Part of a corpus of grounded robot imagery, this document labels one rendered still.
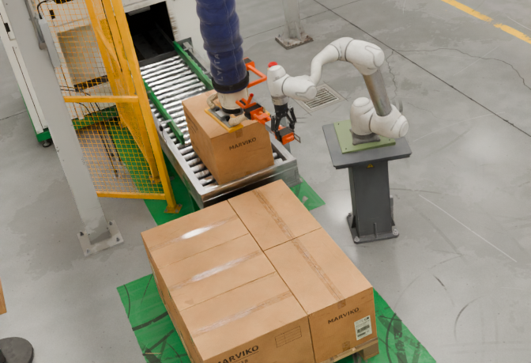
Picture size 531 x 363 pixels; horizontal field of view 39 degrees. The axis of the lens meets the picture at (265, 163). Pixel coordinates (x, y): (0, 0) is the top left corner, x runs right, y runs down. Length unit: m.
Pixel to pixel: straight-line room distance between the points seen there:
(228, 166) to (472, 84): 2.83
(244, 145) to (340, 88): 2.31
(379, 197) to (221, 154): 1.10
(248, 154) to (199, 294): 1.13
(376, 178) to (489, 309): 1.08
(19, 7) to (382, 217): 2.70
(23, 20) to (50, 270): 1.85
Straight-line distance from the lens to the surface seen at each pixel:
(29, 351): 5.11
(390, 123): 4.59
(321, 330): 4.17
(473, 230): 5.32
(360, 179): 4.95
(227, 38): 4.30
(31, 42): 4.94
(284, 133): 4.10
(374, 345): 4.48
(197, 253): 4.54
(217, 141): 4.81
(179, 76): 6.54
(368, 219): 5.17
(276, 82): 3.90
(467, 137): 6.24
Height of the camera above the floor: 3.45
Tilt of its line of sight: 34 degrees down
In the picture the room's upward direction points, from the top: 10 degrees counter-clockwise
